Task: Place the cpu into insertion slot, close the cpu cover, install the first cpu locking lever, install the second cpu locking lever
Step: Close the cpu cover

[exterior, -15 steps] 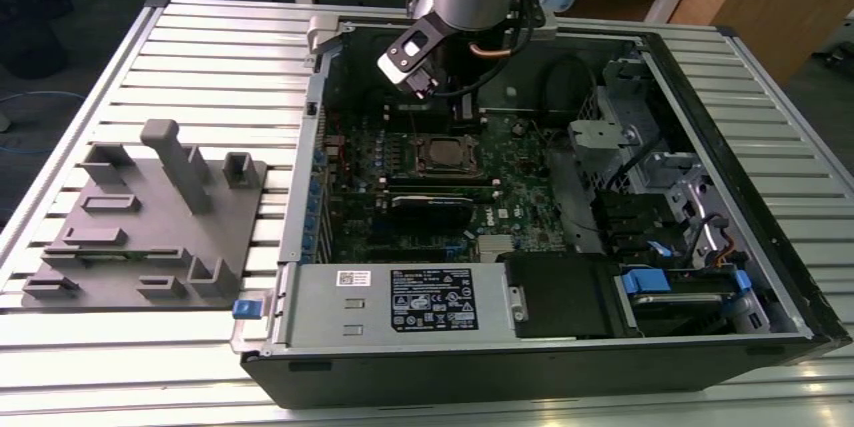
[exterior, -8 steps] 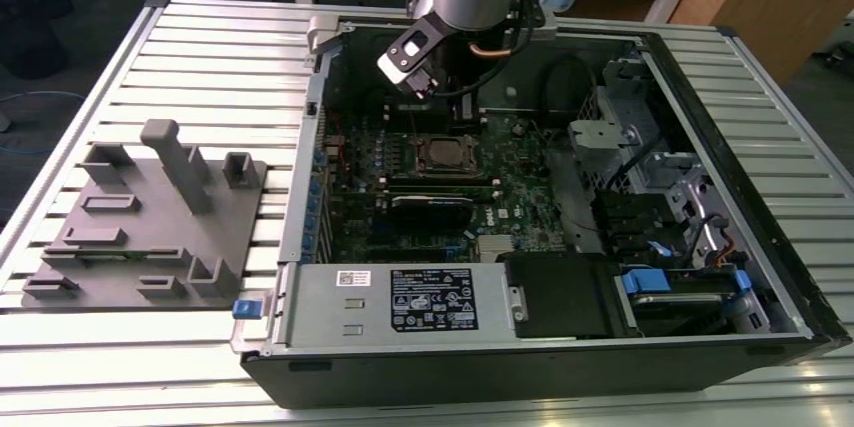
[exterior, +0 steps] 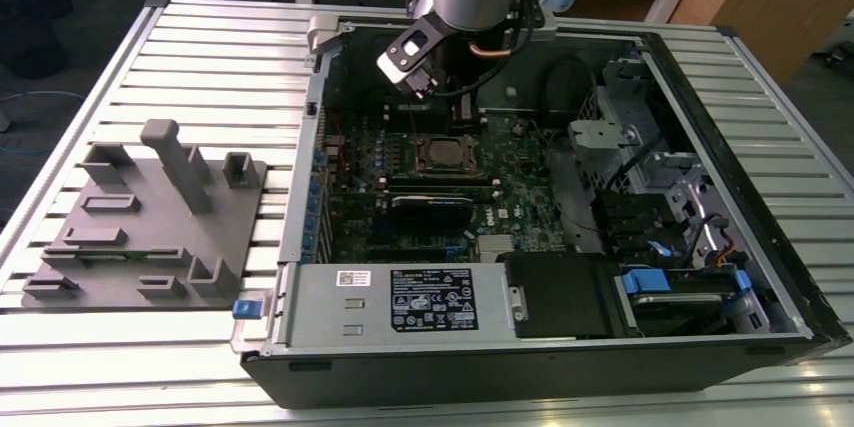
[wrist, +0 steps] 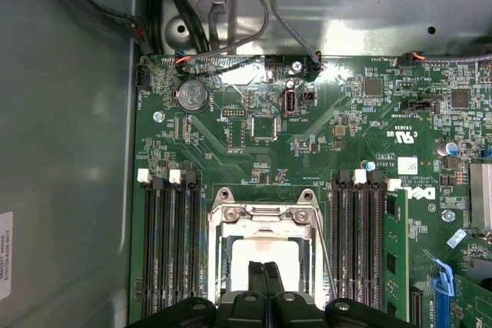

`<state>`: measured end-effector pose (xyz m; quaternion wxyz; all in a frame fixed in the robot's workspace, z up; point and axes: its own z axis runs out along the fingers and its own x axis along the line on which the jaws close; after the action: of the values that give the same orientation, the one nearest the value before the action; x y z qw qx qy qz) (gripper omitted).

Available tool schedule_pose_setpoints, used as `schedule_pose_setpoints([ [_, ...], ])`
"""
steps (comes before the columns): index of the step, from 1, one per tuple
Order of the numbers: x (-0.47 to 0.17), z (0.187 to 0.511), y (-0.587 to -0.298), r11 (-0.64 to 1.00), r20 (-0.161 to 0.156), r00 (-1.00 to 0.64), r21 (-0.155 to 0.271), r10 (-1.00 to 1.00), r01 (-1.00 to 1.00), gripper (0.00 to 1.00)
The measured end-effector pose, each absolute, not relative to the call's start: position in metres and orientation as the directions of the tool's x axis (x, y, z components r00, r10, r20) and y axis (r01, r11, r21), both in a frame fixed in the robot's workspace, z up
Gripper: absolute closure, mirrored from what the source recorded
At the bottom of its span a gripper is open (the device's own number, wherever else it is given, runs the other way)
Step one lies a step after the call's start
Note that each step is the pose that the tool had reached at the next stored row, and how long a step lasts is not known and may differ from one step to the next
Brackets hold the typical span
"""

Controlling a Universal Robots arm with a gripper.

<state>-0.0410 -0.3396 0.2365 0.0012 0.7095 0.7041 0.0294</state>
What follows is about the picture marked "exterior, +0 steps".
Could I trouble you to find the hard disk in blue carrier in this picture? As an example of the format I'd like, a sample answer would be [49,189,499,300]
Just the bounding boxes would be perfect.
[616,266,755,337]

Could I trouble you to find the silver green CPU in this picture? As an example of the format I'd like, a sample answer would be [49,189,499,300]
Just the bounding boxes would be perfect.
[425,138,472,168]

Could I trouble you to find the grey power supply unit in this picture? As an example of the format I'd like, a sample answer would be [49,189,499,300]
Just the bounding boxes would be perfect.
[284,262,520,349]

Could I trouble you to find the blue floor cable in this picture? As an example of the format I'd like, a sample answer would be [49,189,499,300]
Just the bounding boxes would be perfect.
[0,90,88,154]

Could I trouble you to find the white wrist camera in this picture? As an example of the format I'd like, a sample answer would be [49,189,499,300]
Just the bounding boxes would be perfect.
[373,14,447,101]

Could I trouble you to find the green motherboard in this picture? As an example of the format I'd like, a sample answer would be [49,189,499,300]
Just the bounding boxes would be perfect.
[319,109,588,266]

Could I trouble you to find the black plastic disk bay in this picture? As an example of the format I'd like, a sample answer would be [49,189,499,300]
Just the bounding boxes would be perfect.
[591,191,686,254]

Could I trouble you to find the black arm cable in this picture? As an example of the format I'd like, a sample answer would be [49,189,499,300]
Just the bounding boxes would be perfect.
[409,0,543,98]

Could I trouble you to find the black drive cage cable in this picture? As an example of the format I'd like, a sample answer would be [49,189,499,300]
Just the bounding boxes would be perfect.
[603,129,663,193]

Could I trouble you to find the black office chair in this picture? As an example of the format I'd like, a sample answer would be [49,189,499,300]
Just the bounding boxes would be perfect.
[0,0,76,81]

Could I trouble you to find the metal socket cover frame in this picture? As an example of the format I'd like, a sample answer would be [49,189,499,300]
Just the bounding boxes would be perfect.
[415,134,484,177]

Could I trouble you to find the wooden cabinet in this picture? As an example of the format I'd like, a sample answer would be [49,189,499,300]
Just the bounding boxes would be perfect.
[671,0,854,84]

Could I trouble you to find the silver finned chipset heatsink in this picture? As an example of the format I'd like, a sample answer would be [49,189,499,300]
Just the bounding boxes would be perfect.
[476,234,516,254]

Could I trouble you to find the green RAM stick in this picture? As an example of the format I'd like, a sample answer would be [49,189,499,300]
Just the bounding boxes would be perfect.
[76,251,148,264]

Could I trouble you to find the black plastic fan shroud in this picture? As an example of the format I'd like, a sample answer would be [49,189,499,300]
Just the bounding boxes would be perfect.
[500,250,646,341]

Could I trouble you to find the black disk power cable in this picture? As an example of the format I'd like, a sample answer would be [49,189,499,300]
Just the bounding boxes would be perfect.
[684,212,730,268]

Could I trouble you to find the black open PC case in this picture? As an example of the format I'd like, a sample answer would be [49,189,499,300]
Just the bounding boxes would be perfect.
[229,14,852,411]

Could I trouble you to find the coloured wire bundle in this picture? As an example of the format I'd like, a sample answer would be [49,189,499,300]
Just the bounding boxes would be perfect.
[704,239,743,268]

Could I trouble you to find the grey case hinge handle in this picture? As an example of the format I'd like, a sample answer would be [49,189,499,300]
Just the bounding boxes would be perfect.
[305,14,343,56]

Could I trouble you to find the CPU socket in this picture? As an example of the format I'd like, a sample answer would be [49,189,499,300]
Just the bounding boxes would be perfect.
[411,132,487,178]

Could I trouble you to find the grey plastic parts rack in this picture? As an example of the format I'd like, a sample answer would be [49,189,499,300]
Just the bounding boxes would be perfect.
[18,118,269,312]

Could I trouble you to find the silver metal drive cage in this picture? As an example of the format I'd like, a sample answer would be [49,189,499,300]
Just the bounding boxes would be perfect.
[566,59,675,188]

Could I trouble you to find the black graphics card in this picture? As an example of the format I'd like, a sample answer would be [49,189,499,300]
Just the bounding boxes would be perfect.
[388,193,476,251]

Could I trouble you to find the small wrist camera mount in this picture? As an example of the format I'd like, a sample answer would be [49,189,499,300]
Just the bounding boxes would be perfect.
[512,0,560,44]

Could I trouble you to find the black looped case cable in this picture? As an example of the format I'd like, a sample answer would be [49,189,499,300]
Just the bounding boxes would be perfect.
[540,52,596,114]

